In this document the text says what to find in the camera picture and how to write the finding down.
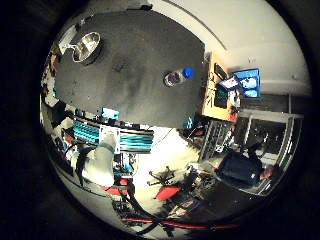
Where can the clear bottle with blue cap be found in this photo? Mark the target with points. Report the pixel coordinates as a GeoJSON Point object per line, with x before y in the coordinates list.
{"type": "Point", "coordinates": [176, 77]}

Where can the wooden desk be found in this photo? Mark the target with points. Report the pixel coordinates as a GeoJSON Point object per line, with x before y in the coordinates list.
{"type": "Point", "coordinates": [209, 100]}

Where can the black star chair base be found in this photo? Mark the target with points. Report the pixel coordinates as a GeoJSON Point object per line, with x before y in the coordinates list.
{"type": "Point", "coordinates": [162, 175]}

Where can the red chair seat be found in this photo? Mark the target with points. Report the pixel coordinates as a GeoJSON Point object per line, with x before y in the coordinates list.
{"type": "Point", "coordinates": [167, 192]}

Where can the open laptop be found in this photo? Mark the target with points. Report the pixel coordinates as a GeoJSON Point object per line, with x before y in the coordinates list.
{"type": "Point", "coordinates": [229, 83]}

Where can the person in dark blue top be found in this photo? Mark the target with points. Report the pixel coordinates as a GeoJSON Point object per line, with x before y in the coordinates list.
{"type": "Point", "coordinates": [240, 168]}

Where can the monitor with blue screen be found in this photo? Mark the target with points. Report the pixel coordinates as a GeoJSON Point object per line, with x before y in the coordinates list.
{"type": "Point", "coordinates": [249, 83]}

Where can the shiny metal bowl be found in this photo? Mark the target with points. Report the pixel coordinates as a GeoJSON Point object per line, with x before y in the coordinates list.
{"type": "Point", "coordinates": [87, 46]}

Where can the metal shelving unit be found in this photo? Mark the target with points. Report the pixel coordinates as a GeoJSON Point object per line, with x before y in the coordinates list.
{"type": "Point", "coordinates": [283, 133]}

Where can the white flat box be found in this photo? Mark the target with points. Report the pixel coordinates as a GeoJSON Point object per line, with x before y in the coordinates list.
{"type": "Point", "coordinates": [66, 38]}

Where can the teal and black frame rack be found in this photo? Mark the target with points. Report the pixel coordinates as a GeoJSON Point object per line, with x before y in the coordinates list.
{"type": "Point", "coordinates": [133, 140]}

